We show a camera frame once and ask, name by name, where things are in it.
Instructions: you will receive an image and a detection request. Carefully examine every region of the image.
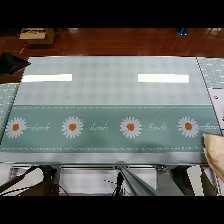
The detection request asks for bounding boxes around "blue object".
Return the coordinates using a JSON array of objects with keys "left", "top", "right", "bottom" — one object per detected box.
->
[{"left": 175, "top": 27, "right": 190, "bottom": 37}]

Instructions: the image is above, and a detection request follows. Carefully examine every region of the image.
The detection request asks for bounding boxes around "cream shirt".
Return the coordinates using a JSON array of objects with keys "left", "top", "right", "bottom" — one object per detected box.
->
[{"left": 202, "top": 132, "right": 224, "bottom": 183}]

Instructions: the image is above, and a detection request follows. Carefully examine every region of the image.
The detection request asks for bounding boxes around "silver frame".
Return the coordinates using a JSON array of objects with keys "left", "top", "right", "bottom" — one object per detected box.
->
[{"left": 0, "top": 161, "right": 224, "bottom": 197}]

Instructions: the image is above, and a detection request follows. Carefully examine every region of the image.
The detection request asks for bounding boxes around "black garment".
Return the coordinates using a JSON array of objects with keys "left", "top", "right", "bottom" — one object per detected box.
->
[{"left": 0, "top": 51, "right": 32, "bottom": 77}]

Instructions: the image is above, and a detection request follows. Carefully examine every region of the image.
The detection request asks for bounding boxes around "black cable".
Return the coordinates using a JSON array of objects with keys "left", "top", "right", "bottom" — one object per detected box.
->
[{"left": 111, "top": 171, "right": 126, "bottom": 197}]

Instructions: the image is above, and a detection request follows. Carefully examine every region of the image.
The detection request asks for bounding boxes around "cardboard box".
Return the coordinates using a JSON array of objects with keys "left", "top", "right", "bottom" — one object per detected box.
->
[{"left": 18, "top": 27, "right": 56, "bottom": 46}]

